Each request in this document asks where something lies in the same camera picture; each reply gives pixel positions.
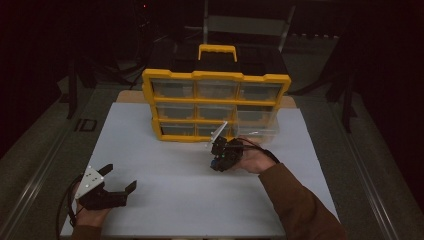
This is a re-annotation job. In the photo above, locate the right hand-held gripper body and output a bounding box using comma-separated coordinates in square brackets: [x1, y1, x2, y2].
[206, 120, 244, 168]

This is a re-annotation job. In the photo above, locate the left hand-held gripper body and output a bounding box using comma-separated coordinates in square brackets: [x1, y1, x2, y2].
[74, 165, 128, 211]

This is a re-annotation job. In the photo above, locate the clear plastic storage drawer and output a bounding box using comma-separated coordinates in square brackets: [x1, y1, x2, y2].
[232, 105, 280, 145]

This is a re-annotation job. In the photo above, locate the yellow black organizer cabinet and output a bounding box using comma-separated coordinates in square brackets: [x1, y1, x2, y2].
[141, 44, 292, 145]

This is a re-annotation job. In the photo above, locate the person's right hand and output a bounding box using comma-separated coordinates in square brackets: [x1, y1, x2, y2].
[232, 137, 278, 175]

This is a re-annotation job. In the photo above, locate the person's left hand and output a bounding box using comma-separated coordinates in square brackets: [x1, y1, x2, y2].
[71, 199, 112, 228]

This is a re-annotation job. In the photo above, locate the white table board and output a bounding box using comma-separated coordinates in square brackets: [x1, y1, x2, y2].
[60, 101, 341, 238]

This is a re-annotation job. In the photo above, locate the black stand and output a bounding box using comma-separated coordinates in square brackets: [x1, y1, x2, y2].
[324, 66, 358, 134]
[65, 58, 98, 121]

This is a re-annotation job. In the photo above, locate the grid of transparent drawers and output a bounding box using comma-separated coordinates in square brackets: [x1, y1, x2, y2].
[151, 78, 284, 138]

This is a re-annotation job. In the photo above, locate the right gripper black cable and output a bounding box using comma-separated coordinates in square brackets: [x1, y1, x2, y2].
[233, 137, 282, 164]

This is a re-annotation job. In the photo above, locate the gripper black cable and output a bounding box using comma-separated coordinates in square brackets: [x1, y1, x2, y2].
[55, 174, 83, 234]
[233, 137, 282, 164]

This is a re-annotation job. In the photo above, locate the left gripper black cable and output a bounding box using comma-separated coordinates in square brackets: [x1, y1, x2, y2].
[55, 174, 83, 234]

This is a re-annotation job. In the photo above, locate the metal floor rail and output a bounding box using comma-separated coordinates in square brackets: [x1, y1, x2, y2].
[333, 99, 403, 240]
[0, 109, 88, 240]

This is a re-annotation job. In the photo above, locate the grey metal frame stand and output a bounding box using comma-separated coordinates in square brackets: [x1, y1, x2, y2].
[202, 0, 297, 53]

